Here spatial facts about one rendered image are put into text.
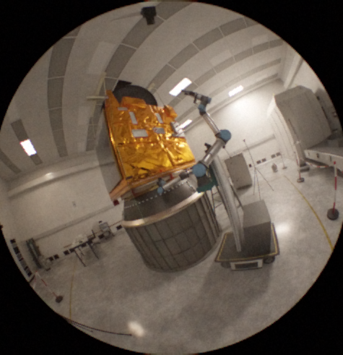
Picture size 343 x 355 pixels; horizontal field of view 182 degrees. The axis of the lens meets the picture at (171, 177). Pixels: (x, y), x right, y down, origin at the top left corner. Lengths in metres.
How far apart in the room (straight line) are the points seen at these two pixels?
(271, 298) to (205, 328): 0.79
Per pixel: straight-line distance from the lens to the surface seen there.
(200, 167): 0.95
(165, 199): 1.78
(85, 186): 7.07
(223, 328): 1.65
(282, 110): 6.07
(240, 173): 4.99
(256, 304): 1.69
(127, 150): 1.78
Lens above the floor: 1.63
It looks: 1 degrees up
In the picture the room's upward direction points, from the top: 23 degrees counter-clockwise
